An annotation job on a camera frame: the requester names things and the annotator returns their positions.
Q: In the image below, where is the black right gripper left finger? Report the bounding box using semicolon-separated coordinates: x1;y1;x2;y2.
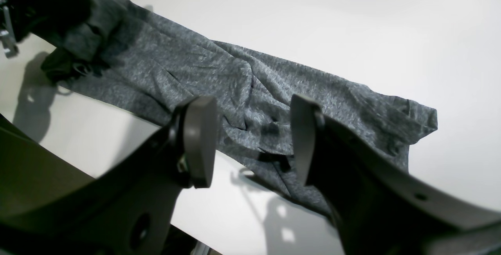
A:
1;96;218;255

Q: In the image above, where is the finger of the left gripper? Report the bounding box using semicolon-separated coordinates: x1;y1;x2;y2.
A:
7;0;92;42
41;48;98;83

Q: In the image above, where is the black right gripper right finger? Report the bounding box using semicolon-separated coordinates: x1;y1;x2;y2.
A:
290;94;501;255

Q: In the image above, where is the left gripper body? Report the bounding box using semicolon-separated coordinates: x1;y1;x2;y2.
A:
0;0;19;59

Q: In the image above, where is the grey heather long-sleeve shirt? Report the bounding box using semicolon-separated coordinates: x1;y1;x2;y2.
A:
52;0;438;215

